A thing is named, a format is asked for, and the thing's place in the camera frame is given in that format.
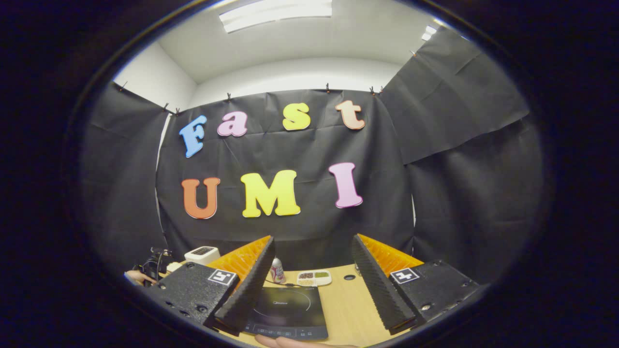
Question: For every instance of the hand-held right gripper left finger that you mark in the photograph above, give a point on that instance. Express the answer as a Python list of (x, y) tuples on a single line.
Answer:
[(249, 287)]

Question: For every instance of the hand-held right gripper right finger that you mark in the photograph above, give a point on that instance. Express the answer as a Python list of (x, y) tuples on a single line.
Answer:
[(377, 285)]

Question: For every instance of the black induction cooktop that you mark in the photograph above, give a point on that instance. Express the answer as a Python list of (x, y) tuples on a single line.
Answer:
[(290, 309)]

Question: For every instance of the sandwich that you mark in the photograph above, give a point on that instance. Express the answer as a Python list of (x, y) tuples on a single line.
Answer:
[(173, 266)]

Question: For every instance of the silver drink bottle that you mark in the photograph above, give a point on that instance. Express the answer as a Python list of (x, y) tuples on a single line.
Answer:
[(277, 270)]

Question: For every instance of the white toaster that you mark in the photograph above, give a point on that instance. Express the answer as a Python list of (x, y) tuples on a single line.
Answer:
[(202, 254)]

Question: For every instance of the white divided grain tray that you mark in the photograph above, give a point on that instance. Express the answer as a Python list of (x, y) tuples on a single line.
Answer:
[(314, 278)]

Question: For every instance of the ceiling light panel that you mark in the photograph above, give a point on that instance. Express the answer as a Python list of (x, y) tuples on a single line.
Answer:
[(429, 33)]

